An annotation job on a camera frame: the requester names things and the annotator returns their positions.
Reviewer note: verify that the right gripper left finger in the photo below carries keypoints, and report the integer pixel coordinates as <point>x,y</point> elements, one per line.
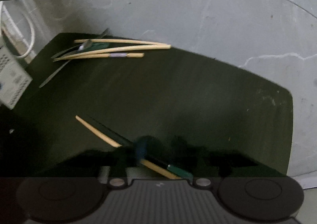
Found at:
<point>104,165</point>

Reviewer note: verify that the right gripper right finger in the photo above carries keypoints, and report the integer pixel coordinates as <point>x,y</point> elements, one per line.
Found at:
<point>194,162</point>

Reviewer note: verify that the white perforated utensil caddy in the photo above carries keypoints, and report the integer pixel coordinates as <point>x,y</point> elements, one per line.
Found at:
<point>14,80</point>

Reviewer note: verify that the wooden chopstick with band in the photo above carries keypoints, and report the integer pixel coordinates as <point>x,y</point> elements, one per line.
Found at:
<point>103,55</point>

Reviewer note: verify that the steel spoon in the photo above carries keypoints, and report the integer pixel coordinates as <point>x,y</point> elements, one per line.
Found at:
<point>87,44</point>

